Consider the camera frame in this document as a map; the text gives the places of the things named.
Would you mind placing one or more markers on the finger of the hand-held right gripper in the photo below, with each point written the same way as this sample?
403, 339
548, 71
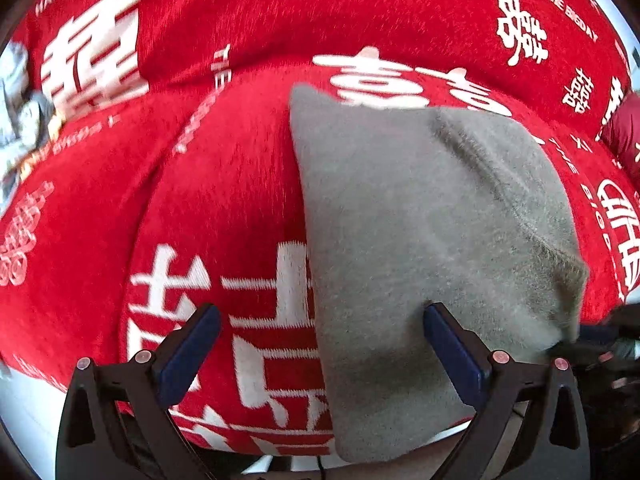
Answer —
605, 337

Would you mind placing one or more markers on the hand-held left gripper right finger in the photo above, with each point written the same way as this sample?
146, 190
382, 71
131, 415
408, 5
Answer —
455, 355

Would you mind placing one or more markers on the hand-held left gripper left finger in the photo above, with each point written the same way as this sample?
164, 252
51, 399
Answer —
187, 355

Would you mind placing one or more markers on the grey knit sweater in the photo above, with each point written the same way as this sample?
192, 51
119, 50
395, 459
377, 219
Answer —
410, 235

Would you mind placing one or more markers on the white bed sheet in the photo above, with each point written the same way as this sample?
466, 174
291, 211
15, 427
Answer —
30, 420

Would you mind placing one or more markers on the red printed blanket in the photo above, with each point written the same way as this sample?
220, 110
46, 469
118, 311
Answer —
225, 160

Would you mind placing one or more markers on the dark red printed pillow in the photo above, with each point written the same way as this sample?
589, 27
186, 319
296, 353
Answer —
625, 135

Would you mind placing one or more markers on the light blue crumpled cloth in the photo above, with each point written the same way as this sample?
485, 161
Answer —
15, 80

